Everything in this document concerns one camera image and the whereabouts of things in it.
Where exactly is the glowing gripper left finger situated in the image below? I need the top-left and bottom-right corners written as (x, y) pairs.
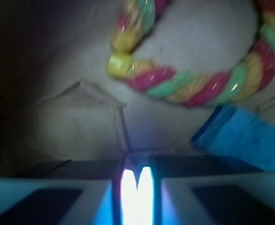
top-left (0, 160), bottom-right (137, 225)

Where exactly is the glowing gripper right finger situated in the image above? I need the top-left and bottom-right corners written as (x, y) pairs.
top-left (138, 155), bottom-right (275, 225)

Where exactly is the multicolour rope ring toy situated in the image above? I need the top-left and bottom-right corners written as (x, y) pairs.
top-left (107, 0), bottom-right (275, 107)

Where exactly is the blue sponge block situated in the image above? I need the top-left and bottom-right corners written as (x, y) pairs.
top-left (191, 105), bottom-right (275, 172)

